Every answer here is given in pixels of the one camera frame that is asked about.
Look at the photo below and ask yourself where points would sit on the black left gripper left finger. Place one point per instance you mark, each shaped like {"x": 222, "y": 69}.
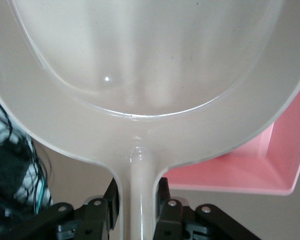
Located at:
{"x": 95, "y": 220}

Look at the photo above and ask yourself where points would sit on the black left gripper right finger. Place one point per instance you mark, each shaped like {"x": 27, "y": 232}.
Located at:
{"x": 170, "y": 220}

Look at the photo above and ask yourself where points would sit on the beige plastic dustpan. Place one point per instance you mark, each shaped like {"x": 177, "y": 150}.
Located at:
{"x": 140, "y": 62}

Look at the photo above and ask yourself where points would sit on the pink plastic bin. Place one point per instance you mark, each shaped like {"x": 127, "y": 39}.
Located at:
{"x": 240, "y": 170}

